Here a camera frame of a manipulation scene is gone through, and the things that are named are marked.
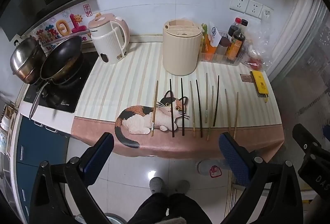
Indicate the grey slipper pink decoration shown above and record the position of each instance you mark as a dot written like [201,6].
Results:
[212,167]

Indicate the black frying pan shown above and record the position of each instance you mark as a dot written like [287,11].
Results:
[61,56]

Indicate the white pink electric kettle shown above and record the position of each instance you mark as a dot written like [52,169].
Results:
[108,40]

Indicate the yellow box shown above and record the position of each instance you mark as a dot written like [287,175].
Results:
[259,83]

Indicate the clear plastic tray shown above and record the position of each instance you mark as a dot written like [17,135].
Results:
[219,58]

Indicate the brown lid jar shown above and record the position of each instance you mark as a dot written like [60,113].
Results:
[223,46]

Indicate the red wall sticker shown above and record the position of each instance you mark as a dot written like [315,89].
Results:
[87,9]

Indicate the thick black chopstick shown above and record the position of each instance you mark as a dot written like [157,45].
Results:
[182,107]
[171,107]

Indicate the cream ribbed utensil holder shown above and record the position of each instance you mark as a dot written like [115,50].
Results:
[180,53]

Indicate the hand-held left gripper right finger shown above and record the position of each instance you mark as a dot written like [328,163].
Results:
[233,158]

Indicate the black induction cooktop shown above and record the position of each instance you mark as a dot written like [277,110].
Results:
[67,100]

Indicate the red cap sauce bottle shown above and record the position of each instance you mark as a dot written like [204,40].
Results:
[234,27]

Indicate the white wall socket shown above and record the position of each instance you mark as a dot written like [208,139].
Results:
[254,8]
[239,3]
[267,13]

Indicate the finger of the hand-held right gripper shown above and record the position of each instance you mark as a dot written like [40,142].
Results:
[304,137]

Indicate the striped cat print tablecloth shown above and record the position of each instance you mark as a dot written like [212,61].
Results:
[129,71]

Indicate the blue cabinet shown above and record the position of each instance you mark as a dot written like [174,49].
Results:
[38,146]

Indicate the brown card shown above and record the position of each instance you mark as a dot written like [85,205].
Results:
[246,77]

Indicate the orange seasoning package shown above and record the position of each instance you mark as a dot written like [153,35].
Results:
[208,44]

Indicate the yellow label dark bottle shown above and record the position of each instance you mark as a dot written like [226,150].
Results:
[236,46]

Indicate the white label package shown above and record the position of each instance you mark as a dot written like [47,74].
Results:
[216,34]

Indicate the stainless steel pot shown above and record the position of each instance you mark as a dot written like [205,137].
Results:
[24,61]

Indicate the colourful wall decoration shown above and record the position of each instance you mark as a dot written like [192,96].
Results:
[61,29]

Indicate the black cap sauce bottle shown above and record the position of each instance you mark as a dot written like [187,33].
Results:
[244,24]

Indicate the person's legs dark trousers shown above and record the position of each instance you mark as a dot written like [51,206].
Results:
[175,208]

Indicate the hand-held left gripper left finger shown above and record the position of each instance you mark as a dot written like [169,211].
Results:
[99,153]

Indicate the clear plastic bag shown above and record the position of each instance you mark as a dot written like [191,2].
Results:
[260,43]

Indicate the thin dark chopstick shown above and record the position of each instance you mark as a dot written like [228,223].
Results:
[198,107]
[216,100]

